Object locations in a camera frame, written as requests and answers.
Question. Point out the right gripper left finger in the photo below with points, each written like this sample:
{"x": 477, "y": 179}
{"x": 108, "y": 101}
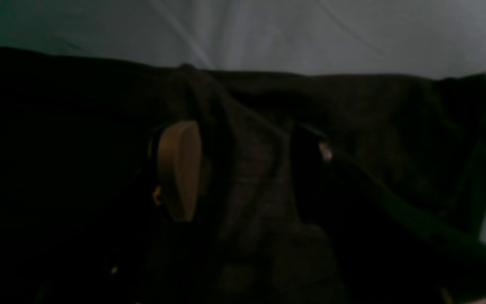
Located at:
{"x": 175, "y": 154}

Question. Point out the black T-shirt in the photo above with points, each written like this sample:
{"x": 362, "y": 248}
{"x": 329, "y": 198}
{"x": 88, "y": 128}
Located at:
{"x": 78, "y": 224}

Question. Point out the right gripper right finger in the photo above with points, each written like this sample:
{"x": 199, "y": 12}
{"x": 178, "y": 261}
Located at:
{"x": 383, "y": 245}

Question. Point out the blue table cloth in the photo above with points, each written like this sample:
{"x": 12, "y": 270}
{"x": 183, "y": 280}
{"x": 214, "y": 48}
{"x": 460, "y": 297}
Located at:
{"x": 430, "y": 38}

